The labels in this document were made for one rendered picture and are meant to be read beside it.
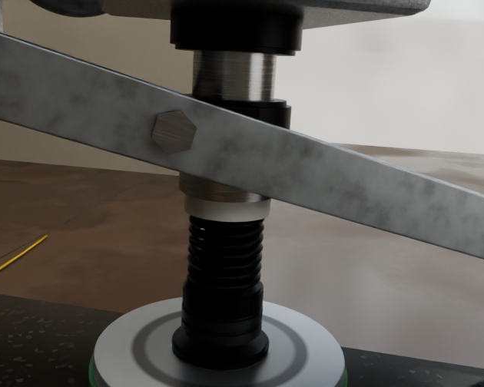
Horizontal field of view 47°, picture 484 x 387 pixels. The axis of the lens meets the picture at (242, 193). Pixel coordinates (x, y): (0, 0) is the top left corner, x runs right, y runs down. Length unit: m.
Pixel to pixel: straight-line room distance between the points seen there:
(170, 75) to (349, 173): 5.04
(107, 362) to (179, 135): 0.20
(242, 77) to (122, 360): 0.24
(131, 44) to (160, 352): 5.14
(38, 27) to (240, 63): 5.59
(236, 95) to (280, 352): 0.22
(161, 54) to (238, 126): 5.08
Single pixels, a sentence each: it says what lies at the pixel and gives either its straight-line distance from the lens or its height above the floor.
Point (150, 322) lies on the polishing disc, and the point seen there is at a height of 0.85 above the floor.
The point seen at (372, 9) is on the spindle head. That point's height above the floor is 1.12.
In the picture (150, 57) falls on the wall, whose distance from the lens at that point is 5.49.
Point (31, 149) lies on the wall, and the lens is 6.09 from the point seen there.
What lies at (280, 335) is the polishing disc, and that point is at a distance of 0.52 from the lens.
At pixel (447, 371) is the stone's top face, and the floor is 0.82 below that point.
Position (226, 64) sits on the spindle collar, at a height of 1.09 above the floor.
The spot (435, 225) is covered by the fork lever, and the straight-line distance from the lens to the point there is 0.46.
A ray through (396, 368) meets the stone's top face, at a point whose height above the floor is 0.82.
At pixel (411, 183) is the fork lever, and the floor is 1.01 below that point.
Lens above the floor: 1.08
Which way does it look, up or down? 13 degrees down
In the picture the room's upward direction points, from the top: 3 degrees clockwise
